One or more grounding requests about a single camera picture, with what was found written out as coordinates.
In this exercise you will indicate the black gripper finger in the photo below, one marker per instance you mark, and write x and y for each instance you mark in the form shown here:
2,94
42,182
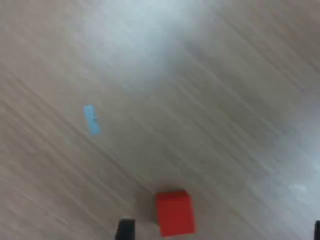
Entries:
317,231
125,230

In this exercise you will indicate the red cube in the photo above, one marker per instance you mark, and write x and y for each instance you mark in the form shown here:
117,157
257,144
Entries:
175,213

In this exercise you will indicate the light blue tape piece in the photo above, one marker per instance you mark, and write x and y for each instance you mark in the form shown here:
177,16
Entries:
92,120

